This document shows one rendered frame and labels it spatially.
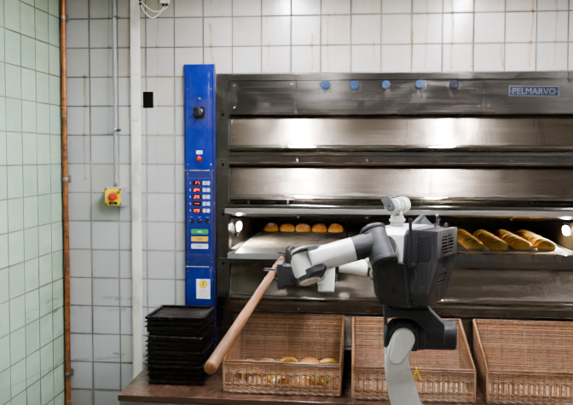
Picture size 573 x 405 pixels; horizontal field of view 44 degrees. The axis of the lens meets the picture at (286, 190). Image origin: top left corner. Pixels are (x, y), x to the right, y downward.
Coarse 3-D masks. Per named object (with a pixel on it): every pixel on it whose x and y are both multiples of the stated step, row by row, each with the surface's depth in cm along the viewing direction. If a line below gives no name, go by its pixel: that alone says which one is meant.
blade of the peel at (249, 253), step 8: (240, 248) 380; (248, 248) 380; (256, 248) 380; (264, 248) 380; (232, 256) 346; (240, 256) 345; (248, 256) 345; (256, 256) 345; (264, 256) 344; (272, 256) 344
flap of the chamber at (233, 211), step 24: (288, 216) 374; (312, 216) 371; (336, 216) 368; (360, 216) 364; (384, 216) 361; (408, 216) 358; (432, 216) 355; (456, 216) 352; (480, 216) 349; (504, 216) 346; (528, 216) 345; (552, 216) 344
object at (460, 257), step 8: (456, 256) 364; (464, 256) 363; (472, 256) 363; (480, 256) 363; (488, 256) 362; (496, 256) 362; (504, 256) 361; (512, 256) 361; (520, 256) 361; (528, 256) 360; (536, 256) 360; (544, 256) 359; (552, 256) 359; (560, 256) 359; (568, 256) 358
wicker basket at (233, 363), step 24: (240, 336) 373; (264, 336) 372; (288, 336) 371; (312, 336) 369; (336, 336) 368; (240, 360) 371; (336, 360) 366; (240, 384) 330; (264, 384) 329; (336, 384) 341
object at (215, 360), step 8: (280, 256) 334; (272, 272) 288; (264, 280) 270; (272, 280) 282; (264, 288) 257; (256, 296) 240; (248, 304) 226; (256, 304) 233; (240, 312) 218; (248, 312) 218; (240, 320) 207; (232, 328) 196; (240, 328) 201; (224, 336) 189; (232, 336) 190; (224, 344) 180; (216, 352) 173; (224, 352) 176; (208, 360) 167; (216, 360) 168; (208, 368) 164; (216, 368) 165
